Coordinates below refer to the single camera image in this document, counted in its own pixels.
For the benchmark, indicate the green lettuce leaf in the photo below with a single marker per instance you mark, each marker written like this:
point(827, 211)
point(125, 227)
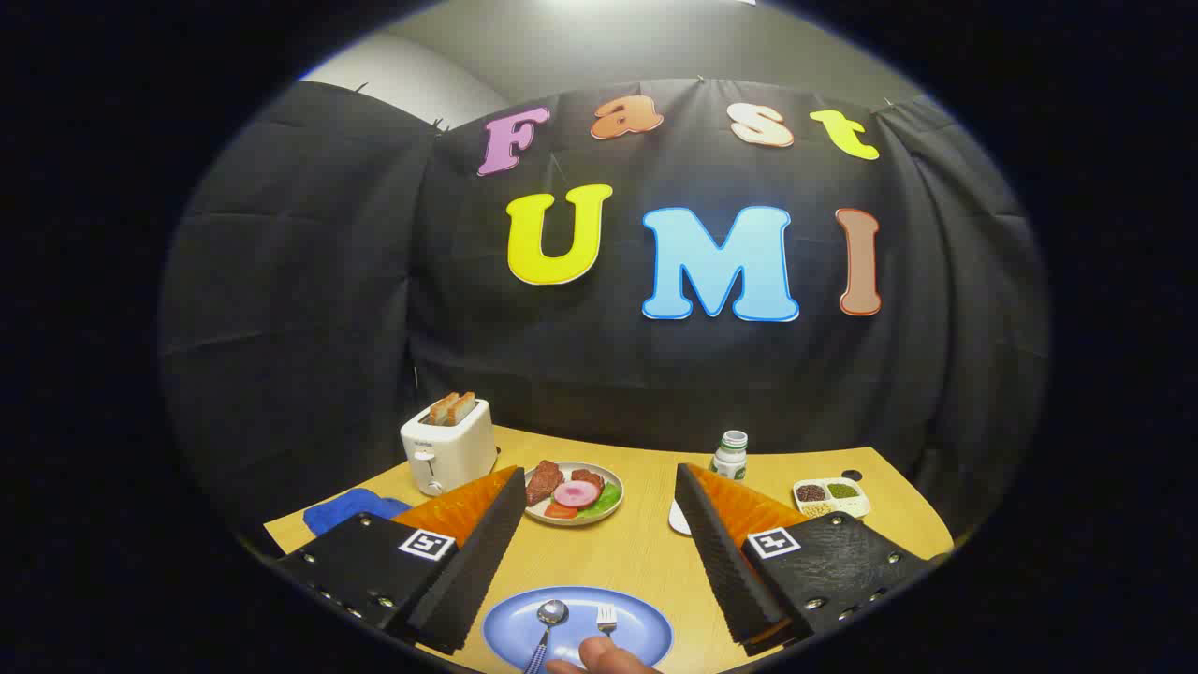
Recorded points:
point(608, 498)

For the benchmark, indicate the blue folded cloth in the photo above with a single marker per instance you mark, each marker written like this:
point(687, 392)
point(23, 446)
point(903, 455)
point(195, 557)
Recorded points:
point(346, 510)

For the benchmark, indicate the white toaster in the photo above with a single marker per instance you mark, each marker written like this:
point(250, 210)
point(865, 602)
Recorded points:
point(454, 454)

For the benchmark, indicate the white divided seasoning tray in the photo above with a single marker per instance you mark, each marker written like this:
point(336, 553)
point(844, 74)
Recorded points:
point(831, 498)

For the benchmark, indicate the blue round plate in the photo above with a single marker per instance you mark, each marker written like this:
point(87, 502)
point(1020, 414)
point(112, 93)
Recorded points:
point(636, 627)

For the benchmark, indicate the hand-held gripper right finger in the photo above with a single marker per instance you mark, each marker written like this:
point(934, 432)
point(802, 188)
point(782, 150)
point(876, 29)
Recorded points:
point(725, 571)

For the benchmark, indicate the white food plate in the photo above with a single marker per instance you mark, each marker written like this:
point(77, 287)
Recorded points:
point(599, 518)

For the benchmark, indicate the white coaster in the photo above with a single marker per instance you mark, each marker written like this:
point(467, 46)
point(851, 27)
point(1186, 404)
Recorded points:
point(679, 520)

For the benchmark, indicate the brown steak piece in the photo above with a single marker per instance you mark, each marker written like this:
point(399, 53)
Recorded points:
point(543, 481)

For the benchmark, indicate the pink ham slice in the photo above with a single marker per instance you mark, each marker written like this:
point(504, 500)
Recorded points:
point(577, 493)

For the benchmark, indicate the toast slice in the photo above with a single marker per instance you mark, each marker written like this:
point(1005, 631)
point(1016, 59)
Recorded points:
point(464, 406)
point(442, 410)

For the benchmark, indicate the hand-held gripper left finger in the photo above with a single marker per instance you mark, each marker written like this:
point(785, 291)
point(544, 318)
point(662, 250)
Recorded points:
point(477, 571)

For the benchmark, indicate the red tomato slice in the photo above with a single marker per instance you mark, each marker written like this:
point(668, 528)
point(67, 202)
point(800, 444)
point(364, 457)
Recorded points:
point(560, 511)

